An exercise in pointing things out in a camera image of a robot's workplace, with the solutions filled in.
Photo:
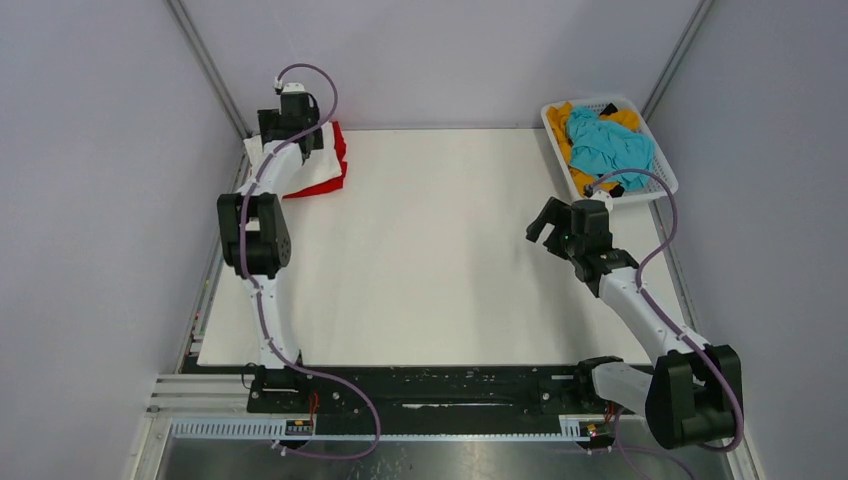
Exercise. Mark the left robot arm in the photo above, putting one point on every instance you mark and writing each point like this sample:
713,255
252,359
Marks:
256,244

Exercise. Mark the white slotted cable duct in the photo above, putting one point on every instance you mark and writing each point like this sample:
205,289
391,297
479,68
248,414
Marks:
565,430

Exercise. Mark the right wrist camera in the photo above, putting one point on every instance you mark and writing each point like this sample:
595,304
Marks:
603,197

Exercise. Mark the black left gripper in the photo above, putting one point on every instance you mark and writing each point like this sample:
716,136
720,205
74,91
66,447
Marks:
269,120

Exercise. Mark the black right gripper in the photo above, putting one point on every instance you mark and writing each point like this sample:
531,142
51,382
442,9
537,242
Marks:
560,214

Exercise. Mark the orange t-shirt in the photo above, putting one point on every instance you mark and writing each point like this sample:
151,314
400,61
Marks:
557,117

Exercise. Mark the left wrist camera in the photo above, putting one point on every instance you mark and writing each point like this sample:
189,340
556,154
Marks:
285,88

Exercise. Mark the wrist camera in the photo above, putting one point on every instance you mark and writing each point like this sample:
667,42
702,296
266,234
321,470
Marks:
285,88
603,197

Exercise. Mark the white t-shirt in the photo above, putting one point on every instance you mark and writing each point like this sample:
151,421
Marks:
288,175

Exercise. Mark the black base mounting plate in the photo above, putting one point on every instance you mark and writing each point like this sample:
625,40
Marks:
510,401

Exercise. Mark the white plastic basket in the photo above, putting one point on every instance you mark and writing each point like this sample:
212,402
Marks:
629,186

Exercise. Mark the folded red t-shirt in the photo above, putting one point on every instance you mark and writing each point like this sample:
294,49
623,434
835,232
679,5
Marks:
325,170

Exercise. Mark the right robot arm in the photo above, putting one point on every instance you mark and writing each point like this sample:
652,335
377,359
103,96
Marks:
693,396

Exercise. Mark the teal t-shirt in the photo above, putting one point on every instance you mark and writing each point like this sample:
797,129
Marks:
603,143

